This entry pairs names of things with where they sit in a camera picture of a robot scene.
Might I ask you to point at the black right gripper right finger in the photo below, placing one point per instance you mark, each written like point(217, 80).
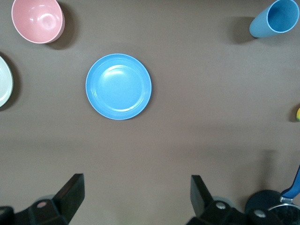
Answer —
point(201, 201)

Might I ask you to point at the pink bowl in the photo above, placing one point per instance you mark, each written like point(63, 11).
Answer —
point(35, 21)

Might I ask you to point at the yellow lemon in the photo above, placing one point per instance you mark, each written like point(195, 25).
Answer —
point(298, 114)

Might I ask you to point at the blue plate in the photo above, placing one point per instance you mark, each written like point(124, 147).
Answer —
point(118, 86)

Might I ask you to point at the beige plate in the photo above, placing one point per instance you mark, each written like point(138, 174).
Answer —
point(4, 82)

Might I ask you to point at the glass pot lid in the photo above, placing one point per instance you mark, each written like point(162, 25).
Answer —
point(288, 214)

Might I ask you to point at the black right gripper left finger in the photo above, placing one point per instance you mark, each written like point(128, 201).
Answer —
point(68, 194)

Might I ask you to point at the blue cup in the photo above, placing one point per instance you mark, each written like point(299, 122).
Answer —
point(260, 25)

